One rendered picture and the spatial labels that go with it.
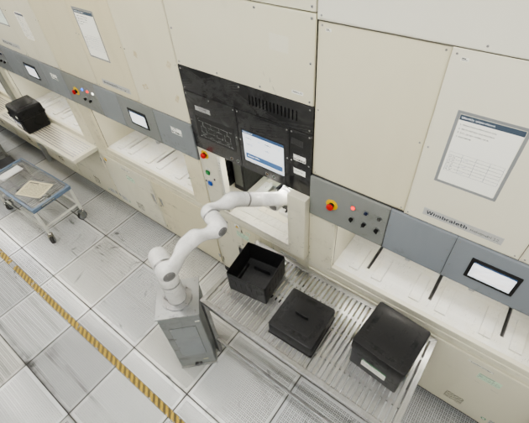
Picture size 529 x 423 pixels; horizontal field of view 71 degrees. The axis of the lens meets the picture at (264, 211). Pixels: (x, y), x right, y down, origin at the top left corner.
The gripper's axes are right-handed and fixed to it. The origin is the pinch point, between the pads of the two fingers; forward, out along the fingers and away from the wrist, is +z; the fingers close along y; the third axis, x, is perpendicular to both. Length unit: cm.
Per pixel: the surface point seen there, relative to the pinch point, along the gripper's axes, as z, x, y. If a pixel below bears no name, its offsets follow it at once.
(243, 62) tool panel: -30, 88, -13
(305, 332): -77, -33, 53
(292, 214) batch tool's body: -35.5, 6.6, 17.8
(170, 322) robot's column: -113, -49, -24
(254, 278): -59, -42, 3
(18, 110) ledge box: -50, -13, -292
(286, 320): -76, -33, 40
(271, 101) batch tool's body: -30, 72, 3
